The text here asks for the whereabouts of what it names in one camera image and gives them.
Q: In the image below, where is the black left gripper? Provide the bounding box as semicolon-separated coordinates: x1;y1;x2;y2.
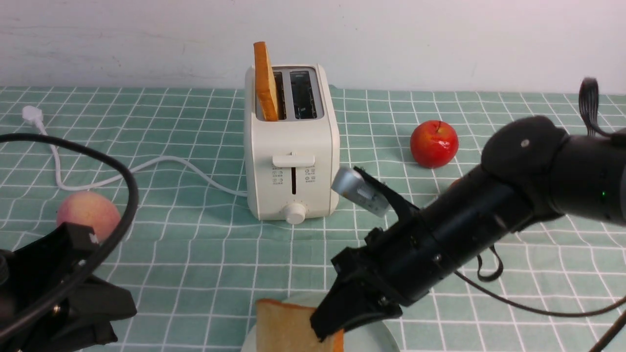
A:
10;222;137;352

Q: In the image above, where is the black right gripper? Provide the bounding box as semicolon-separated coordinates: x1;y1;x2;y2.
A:
310;216;458;342

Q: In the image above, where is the toasted bread slice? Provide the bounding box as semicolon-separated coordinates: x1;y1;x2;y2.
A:
253;42;279;122
255;298;344;352

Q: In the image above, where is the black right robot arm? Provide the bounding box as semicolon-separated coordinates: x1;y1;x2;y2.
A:
310;116;625;341

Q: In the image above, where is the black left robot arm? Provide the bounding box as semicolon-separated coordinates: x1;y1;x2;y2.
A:
0;223;137;352

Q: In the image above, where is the light green plate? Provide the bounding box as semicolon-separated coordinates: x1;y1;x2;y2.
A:
242;292;400;352

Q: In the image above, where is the pink yellow peach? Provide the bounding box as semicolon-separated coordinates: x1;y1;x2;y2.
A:
56;190;121;242

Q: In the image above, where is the white two-slot toaster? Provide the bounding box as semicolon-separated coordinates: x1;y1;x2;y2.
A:
244;65;340;225

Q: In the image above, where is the orange persimmon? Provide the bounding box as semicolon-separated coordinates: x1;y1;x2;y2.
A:
448;178;461;190

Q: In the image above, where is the red apple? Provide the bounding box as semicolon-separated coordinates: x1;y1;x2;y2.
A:
410;120;460;169

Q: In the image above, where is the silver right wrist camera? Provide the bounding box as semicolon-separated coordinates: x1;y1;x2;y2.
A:
331;166;391;218

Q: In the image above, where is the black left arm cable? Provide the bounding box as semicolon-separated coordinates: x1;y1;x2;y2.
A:
0;133;139;343

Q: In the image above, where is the white toaster power cable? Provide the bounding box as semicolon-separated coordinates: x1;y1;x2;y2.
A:
22;106;248;198

